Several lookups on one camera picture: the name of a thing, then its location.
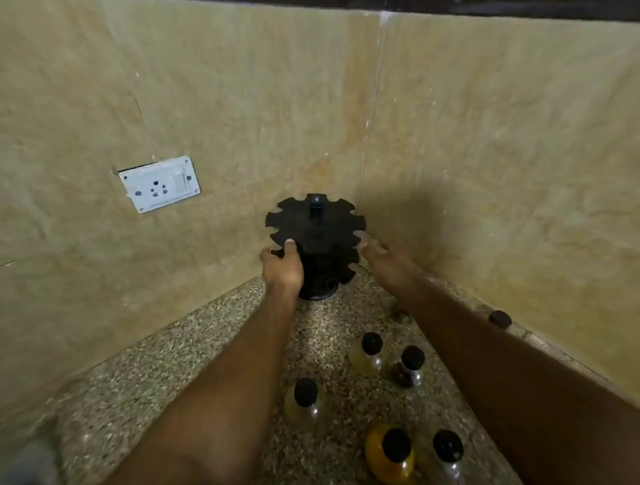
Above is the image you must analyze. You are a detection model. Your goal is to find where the black revolving spice rack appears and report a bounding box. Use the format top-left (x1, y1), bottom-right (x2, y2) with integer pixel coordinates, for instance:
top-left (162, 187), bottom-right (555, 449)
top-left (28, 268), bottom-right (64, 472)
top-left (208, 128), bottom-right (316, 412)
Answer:
top-left (265, 193), bottom-right (367, 301)

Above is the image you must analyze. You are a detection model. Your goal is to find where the clear spice jar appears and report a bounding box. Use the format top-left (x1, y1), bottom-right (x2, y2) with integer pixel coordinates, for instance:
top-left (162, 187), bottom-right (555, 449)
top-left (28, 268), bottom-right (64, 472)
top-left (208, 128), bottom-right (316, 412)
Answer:
top-left (424, 429), bottom-right (469, 485)

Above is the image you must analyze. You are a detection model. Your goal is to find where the dark overhead shelf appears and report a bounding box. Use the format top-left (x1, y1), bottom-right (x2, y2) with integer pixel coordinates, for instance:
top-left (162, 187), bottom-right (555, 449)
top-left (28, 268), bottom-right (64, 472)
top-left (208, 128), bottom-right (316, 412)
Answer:
top-left (235, 0), bottom-right (640, 23)

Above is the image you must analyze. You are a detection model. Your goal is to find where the dark brown spice jar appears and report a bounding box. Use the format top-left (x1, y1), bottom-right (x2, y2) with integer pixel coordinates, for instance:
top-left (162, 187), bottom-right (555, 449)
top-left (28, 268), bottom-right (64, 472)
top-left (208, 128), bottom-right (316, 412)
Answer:
top-left (389, 345), bottom-right (427, 390)

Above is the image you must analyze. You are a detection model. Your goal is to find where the bright yellow spice jar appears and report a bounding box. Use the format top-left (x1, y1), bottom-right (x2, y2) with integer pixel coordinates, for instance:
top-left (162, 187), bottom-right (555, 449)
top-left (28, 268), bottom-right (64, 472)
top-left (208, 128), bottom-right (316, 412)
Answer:
top-left (364, 424), bottom-right (416, 485)

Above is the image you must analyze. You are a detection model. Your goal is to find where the person's right hand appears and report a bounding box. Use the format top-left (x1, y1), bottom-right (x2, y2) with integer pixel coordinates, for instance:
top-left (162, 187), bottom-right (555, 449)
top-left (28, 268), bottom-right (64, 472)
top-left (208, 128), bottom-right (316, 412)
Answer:
top-left (357, 239), bottom-right (426, 298)

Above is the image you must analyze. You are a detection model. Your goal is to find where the person's left forearm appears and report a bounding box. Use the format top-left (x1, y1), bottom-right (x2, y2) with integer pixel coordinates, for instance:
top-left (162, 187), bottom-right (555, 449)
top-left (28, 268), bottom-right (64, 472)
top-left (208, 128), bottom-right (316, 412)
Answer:
top-left (102, 286), bottom-right (301, 485)

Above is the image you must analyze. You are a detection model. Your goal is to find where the person's right forearm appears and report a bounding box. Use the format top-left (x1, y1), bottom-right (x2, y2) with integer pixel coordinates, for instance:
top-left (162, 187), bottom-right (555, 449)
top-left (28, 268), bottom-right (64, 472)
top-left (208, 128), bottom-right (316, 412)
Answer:
top-left (399, 270), bottom-right (640, 485)

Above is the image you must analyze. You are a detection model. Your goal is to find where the pale yellow spice jar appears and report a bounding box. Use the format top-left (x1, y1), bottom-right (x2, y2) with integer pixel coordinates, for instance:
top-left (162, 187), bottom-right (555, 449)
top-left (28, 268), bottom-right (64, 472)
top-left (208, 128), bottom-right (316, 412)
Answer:
top-left (283, 377), bottom-right (326, 431)
top-left (348, 332), bottom-right (389, 377)

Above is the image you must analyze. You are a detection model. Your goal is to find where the white wall socket with switch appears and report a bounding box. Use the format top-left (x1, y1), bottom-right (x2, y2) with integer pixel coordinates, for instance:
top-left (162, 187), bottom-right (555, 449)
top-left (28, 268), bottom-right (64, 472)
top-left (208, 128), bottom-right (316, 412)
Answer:
top-left (118, 156), bottom-right (201, 215)

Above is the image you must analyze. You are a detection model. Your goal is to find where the person's left hand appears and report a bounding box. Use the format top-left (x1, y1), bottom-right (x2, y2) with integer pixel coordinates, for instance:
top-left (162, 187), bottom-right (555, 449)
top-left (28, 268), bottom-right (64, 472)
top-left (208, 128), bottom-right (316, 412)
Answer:
top-left (259, 239), bottom-right (305, 296)

